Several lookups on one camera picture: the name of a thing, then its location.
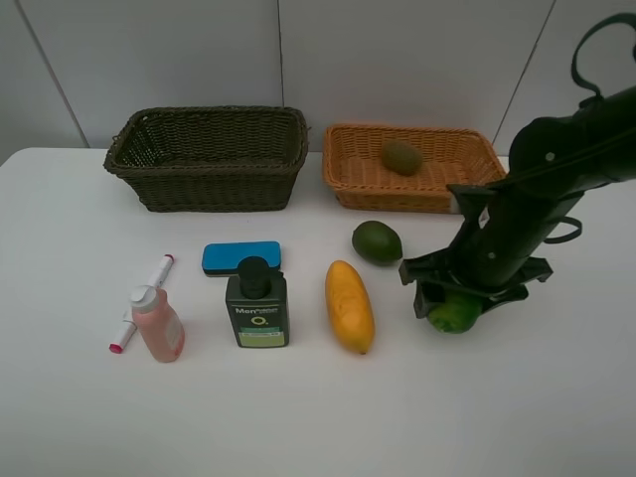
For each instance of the dark green avocado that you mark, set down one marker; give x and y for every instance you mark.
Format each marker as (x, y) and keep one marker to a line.
(377, 243)

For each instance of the pink lotion bottle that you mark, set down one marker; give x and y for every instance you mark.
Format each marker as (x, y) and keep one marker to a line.
(160, 327)

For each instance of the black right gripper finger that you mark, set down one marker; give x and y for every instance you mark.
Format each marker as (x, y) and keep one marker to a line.
(429, 268)
(428, 296)

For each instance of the brown kiwi fruit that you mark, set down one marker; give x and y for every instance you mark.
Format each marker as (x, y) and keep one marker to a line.
(401, 158)

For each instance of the blue whiteboard eraser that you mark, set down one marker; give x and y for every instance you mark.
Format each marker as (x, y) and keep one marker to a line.
(222, 259)

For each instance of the light green lime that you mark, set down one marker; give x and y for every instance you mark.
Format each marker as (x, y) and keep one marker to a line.
(457, 314)

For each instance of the orange wicker basket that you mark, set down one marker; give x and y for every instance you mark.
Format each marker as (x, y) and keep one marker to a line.
(352, 166)

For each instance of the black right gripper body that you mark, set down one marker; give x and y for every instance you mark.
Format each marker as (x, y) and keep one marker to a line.
(491, 257)

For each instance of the dark brown wicker basket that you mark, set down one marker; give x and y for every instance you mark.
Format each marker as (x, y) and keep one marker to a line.
(214, 159)

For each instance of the dark green pump bottle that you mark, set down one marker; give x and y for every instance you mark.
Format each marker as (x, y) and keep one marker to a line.
(256, 299)

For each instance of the white red-capped marker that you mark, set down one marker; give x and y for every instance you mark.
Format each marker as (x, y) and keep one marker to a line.
(141, 295)

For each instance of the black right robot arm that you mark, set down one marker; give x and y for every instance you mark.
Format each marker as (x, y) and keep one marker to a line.
(553, 162)

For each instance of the yellow mango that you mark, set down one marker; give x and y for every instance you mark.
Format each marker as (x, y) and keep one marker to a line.
(349, 308)

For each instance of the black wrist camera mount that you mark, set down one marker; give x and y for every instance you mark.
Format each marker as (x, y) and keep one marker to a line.
(469, 200)

